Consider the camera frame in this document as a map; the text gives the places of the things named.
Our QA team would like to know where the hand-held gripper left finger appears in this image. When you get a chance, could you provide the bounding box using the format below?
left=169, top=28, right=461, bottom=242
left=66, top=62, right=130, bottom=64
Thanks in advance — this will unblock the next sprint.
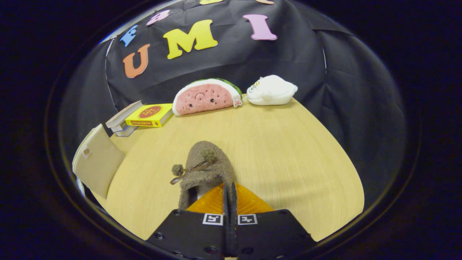
left=146, top=183, right=231, bottom=259

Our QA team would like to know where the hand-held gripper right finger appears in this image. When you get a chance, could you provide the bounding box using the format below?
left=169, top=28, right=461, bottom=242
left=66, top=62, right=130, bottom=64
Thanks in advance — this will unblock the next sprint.
left=231, top=182, right=317, bottom=259

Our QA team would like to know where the brown fuzzy shoe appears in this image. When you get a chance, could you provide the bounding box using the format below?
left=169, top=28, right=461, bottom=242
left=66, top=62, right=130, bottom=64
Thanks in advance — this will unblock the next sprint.
left=170, top=141, right=237, bottom=211

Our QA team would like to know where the cream storage box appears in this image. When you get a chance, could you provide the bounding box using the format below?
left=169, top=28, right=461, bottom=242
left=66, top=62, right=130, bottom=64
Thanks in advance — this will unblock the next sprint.
left=72, top=124, right=126, bottom=200

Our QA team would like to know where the blue book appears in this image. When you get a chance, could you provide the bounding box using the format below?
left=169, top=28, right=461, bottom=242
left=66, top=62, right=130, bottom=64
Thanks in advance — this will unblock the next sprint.
left=115, top=125, right=139, bottom=137

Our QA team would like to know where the yellow book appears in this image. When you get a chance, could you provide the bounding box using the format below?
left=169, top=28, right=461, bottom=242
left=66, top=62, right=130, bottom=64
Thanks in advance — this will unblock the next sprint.
left=125, top=103, right=174, bottom=128

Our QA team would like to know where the grey book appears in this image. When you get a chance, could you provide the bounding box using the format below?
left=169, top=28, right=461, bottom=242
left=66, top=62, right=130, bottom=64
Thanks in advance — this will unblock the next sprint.
left=110, top=121, right=131, bottom=133

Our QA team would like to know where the watermelon slice plush toy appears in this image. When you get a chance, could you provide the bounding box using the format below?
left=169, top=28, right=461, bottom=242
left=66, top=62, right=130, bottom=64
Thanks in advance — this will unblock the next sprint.
left=172, top=78, right=243, bottom=116

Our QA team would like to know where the beige book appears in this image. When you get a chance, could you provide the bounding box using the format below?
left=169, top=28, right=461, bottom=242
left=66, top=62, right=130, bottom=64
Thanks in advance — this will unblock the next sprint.
left=105, top=100, right=143, bottom=129

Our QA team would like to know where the white plush toy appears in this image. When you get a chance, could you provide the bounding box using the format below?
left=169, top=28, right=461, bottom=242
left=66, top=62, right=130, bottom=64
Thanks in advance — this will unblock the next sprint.
left=247, top=75, right=298, bottom=106

